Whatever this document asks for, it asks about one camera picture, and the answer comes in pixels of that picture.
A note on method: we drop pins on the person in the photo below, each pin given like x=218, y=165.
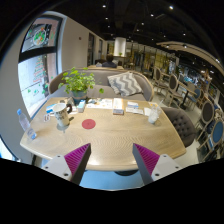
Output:
x=109, y=63

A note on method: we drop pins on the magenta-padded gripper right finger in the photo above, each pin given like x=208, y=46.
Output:
x=147, y=159

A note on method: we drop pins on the grey curved sofa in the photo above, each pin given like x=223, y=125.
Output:
x=100, y=77

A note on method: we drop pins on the small blue white booklet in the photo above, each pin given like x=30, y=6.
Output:
x=132, y=104

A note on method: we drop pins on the white box with orange print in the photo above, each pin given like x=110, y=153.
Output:
x=118, y=106

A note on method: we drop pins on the group of round-backed chairs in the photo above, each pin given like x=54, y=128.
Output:
x=206, y=113

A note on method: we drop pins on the group of ceiling spotlights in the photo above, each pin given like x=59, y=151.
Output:
x=171, y=7

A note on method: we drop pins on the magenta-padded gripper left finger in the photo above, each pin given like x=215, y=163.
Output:
x=76, y=159

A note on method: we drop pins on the blue and white pack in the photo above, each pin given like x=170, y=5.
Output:
x=50, y=108

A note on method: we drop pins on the white round pillar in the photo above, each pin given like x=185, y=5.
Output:
x=119, y=46

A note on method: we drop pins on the white card with red dots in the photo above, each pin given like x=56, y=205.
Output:
x=47, y=118

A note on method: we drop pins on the grey white chevron cushion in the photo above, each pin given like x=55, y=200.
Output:
x=125, y=84

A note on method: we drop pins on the grey tufted chair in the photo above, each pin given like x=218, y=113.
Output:
x=181, y=125

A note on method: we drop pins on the flat round red coaster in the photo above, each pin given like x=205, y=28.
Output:
x=88, y=124

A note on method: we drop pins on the window with holiday decals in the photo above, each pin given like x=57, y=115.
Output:
x=35, y=76

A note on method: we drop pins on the green potted plant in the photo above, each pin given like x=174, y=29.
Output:
x=78, y=83

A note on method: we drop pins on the clear blue-capped water bottle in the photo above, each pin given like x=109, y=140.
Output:
x=25, y=123

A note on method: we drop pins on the white printed leaflet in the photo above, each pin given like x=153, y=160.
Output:
x=100, y=104

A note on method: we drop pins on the white mug with black print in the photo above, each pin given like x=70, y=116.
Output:
x=61, y=115

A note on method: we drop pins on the black table pedestal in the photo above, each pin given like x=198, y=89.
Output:
x=126, y=172

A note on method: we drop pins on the white paper napkin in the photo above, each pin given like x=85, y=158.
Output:
x=147, y=111

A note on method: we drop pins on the small light blue box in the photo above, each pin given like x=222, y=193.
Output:
x=81, y=106

